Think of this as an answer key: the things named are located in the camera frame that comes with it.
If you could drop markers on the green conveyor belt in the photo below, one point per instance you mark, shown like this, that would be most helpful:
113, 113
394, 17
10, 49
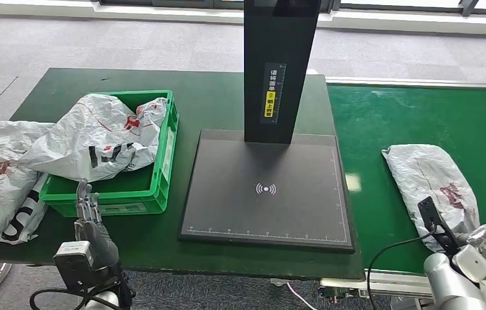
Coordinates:
396, 128

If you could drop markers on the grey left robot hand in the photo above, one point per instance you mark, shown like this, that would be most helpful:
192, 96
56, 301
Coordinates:
103, 248

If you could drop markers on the green plastic crate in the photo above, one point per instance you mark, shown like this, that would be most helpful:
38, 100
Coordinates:
140, 192

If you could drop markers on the grey-white parcel bag red print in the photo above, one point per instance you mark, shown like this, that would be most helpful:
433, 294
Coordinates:
426, 179

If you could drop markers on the white bag black-red print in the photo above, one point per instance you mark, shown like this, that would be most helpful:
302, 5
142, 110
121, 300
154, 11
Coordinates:
88, 137

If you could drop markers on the white crate label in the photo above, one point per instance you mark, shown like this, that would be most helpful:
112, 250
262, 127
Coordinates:
168, 154

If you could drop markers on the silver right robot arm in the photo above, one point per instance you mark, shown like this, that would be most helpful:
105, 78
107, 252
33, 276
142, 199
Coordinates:
452, 286

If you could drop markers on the white parcel bag black letters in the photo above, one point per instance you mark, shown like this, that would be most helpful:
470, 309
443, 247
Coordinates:
24, 222

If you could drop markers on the black yellow scanner label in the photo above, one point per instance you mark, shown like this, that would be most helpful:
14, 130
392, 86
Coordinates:
272, 94

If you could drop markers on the white window ledge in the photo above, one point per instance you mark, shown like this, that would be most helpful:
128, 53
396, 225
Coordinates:
54, 10

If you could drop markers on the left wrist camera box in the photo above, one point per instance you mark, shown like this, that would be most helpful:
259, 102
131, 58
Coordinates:
73, 263

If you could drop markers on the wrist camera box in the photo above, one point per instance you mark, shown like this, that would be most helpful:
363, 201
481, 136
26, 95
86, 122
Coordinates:
73, 263
433, 218

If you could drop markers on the dark green table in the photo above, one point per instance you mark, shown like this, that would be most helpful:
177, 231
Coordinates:
208, 98

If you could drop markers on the aluminium conveyor frame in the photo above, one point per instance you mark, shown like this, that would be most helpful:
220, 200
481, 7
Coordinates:
379, 280

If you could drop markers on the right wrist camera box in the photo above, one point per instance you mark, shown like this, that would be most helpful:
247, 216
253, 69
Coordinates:
433, 218

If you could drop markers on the black inbound scanner machine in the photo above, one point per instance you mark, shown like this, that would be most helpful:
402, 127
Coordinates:
268, 214

